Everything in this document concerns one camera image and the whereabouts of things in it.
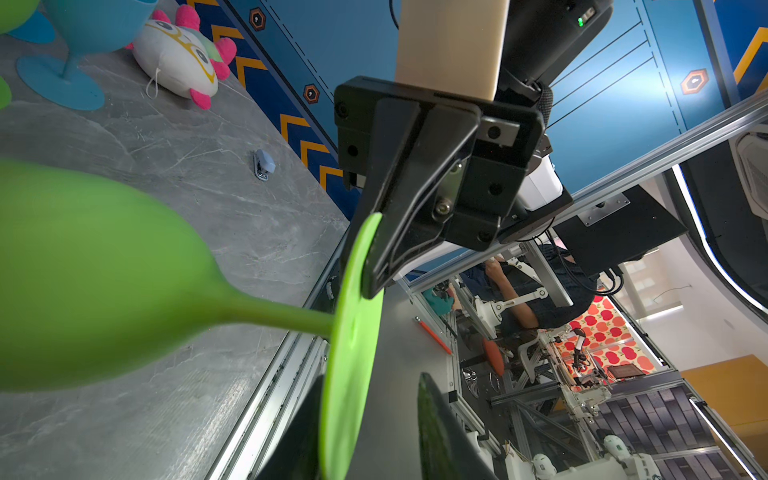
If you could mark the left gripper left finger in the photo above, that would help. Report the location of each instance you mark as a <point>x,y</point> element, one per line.
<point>297,453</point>

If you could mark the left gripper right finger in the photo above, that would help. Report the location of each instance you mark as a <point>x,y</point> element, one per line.
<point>444,448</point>

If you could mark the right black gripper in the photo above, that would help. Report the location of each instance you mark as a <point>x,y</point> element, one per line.
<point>437,167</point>

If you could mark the green wine glass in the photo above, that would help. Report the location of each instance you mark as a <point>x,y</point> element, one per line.
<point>13,14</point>
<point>99,279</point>

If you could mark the light blue wine glass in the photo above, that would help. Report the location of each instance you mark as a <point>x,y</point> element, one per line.
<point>87,27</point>

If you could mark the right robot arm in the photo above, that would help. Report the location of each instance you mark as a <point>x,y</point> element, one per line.
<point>541,39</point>

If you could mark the small blue grey clip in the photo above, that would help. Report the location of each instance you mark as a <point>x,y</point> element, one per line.
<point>263,165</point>

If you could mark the seated person background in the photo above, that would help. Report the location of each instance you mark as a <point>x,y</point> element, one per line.
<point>495,280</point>

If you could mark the white pink plush toy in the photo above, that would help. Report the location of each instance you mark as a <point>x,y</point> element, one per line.
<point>176,56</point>

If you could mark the aluminium front rail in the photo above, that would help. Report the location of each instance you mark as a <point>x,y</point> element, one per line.
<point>298,361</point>

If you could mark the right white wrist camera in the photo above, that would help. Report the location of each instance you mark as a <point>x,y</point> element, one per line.
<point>452,46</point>

